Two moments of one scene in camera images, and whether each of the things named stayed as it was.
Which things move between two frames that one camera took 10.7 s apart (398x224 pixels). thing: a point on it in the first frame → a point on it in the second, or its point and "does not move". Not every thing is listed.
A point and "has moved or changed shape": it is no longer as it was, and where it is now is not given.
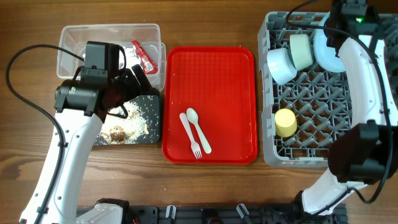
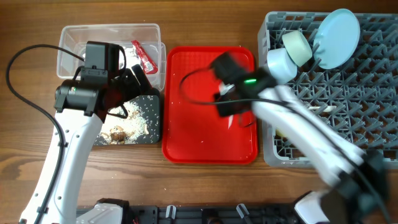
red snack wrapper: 149,66 does not move
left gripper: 134,89 does not move
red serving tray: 221,83 does not move
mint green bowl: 301,50 has moved or changed shape
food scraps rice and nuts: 124,124 does not move
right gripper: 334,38 → 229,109
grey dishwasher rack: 298,122 does not move
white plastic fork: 195,147 → 231,119
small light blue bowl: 282,65 does not move
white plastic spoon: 193,117 → 328,109
